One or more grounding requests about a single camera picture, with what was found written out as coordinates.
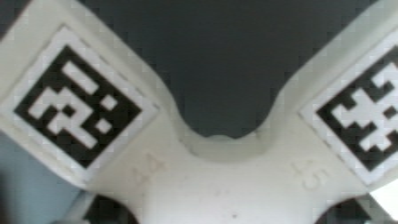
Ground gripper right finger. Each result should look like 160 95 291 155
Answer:
322 193 398 224

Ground white cross-shaped table base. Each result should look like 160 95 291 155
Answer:
0 0 398 224

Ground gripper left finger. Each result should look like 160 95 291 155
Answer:
55 191 140 224

